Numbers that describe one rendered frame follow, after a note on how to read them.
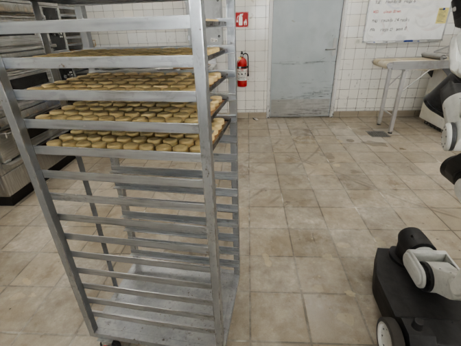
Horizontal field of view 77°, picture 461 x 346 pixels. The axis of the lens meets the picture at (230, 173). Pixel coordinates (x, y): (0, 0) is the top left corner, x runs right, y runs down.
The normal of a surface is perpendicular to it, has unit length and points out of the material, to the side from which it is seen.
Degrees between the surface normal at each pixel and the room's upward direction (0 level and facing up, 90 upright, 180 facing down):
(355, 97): 90
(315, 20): 90
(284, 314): 0
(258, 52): 90
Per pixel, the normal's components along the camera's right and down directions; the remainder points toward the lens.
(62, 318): -0.03, -0.89
